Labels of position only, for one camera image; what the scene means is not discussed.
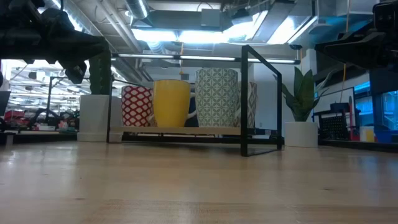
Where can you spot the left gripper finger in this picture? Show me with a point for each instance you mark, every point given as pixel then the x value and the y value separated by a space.
pixel 87 46

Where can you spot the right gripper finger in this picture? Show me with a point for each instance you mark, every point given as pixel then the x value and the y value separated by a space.
pixel 354 49

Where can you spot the grey green geometric mug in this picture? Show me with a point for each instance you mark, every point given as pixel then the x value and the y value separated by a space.
pixel 216 98

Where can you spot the tall green cactus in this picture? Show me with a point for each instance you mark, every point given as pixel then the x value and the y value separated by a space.
pixel 101 77

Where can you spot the green snake plant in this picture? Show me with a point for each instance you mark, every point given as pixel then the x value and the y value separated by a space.
pixel 301 96

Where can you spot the white square cactus pot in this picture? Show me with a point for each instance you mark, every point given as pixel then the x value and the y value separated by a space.
pixel 93 118

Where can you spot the red white lattice mug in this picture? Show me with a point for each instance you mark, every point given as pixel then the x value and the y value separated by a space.
pixel 135 105

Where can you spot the black pegboard rack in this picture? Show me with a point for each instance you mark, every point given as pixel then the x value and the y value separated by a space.
pixel 335 124

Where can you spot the yellow container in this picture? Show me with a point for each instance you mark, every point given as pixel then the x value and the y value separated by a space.
pixel 367 134

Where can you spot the blue bin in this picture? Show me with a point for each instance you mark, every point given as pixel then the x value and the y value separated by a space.
pixel 387 136

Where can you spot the white round plant pot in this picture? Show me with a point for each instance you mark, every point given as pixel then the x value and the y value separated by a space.
pixel 301 134

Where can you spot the grey hanging outlet box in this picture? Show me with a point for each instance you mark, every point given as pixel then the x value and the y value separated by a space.
pixel 184 76

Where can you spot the grey diamond pattern mug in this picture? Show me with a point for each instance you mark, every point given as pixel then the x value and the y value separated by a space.
pixel 252 104

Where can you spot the long linear light fixture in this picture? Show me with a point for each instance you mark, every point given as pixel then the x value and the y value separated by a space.
pixel 205 58

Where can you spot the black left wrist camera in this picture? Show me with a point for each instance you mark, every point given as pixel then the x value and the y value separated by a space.
pixel 76 72

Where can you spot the wooden shelf rack black frame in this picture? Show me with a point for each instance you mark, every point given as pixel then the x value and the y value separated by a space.
pixel 244 93

